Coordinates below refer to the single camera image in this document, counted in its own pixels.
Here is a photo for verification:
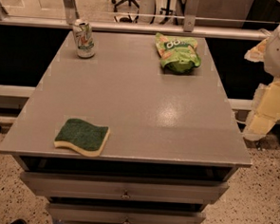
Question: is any green and yellow sponge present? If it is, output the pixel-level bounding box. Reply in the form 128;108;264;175
54;119;110;157

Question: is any grey drawer cabinet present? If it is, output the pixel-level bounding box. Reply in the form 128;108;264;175
0;32;251;224

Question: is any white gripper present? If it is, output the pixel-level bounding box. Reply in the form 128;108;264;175
242;25;280;141

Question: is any grey drawer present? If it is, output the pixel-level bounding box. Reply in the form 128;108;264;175
47;203;205;224
21;172;229;204

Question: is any green rice chip bag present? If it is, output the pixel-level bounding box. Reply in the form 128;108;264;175
155;33;201;74

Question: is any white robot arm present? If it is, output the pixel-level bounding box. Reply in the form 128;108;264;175
242;24;280;141

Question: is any upper grey drawer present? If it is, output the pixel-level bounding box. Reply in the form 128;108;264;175
21;172;229;204

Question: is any white soda can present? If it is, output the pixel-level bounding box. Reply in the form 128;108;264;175
72;19;95;59

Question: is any black office chair base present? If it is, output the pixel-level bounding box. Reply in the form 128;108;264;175
110;0;141;14

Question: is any metal railing with glass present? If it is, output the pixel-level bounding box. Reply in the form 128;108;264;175
0;0;280;41

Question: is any lower grey drawer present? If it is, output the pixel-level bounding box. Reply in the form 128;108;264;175
47;203;205;224

